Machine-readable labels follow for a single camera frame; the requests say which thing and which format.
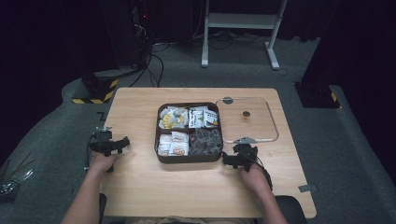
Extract pile of white printed packets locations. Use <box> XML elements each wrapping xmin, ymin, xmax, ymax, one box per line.
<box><xmin>188</xmin><ymin>105</ymin><xmax>219</xmax><ymax>129</ymax></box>

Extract brown divided tray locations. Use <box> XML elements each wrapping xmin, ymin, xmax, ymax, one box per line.
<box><xmin>154</xmin><ymin>101</ymin><xmax>224</xmax><ymax>164</ymax></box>

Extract black stand base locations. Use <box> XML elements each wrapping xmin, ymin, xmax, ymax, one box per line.
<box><xmin>293</xmin><ymin>81</ymin><xmax>341</xmax><ymax>109</ymax></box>

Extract grey tape strip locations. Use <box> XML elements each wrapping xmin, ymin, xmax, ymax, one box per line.
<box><xmin>298</xmin><ymin>184</ymin><xmax>318</xmax><ymax>193</ymax></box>

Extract black floor cables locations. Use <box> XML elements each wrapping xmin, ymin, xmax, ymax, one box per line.
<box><xmin>128</xmin><ymin>24</ymin><xmax>171</xmax><ymax>89</ymax></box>

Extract black stand with striped base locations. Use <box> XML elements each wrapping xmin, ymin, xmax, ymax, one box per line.
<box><xmin>71</xmin><ymin>62</ymin><xmax>120</xmax><ymax>105</ymax></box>

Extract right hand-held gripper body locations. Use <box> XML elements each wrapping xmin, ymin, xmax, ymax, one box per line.
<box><xmin>231</xmin><ymin>135</ymin><xmax>260</xmax><ymax>173</ymax></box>

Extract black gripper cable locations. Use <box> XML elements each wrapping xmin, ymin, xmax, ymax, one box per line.
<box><xmin>246</xmin><ymin>152</ymin><xmax>275</xmax><ymax>191</ymax></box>

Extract pile of dark packets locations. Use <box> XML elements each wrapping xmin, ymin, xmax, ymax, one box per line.
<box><xmin>189</xmin><ymin>128</ymin><xmax>223</xmax><ymax>156</ymax></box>

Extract pile of yellow white packets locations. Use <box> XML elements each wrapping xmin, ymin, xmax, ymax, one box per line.
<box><xmin>159</xmin><ymin>105</ymin><xmax>190</xmax><ymax>130</ymax></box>

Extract person's left hand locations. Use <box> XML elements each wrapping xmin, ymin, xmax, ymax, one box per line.
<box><xmin>89</xmin><ymin>151</ymin><xmax>118</xmax><ymax>175</ymax></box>

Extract white metal stand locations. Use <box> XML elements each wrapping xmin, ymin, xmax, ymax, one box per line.
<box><xmin>201</xmin><ymin>0</ymin><xmax>289</xmax><ymax>71</ymax></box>

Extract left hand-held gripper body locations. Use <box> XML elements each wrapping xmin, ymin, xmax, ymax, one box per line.
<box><xmin>88</xmin><ymin>125</ymin><xmax>119</xmax><ymax>174</ymax></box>

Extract pile of orange white packets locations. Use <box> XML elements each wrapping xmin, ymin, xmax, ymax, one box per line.
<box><xmin>157</xmin><ymin>131</ymin><xmax>190</xmax><ymax>157</ymax></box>

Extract clear tray lid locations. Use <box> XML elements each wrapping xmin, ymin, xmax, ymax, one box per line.
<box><xmin>215</xmin><ymin>96</ymin><xmax>280</xmax><ymax>145</ymax></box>

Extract person's right hand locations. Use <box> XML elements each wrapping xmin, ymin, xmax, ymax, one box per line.
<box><xmin>238</xmin><ymin>163</ymin><xmax>273</xmax><ymax>194</ymax></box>

